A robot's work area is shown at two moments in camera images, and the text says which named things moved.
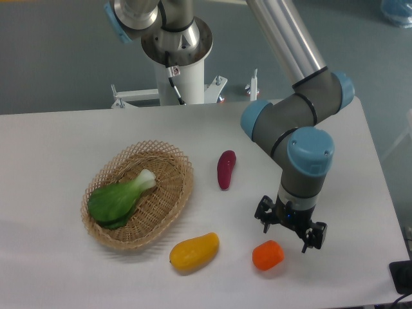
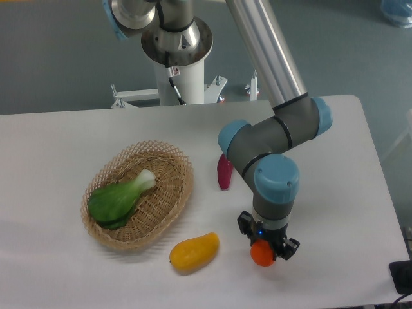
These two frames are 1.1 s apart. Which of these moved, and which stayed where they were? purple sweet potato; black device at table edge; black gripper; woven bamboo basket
Moved: black gripper
Stayed: woven bamboo basket; purple sweet potato; black device at table edge
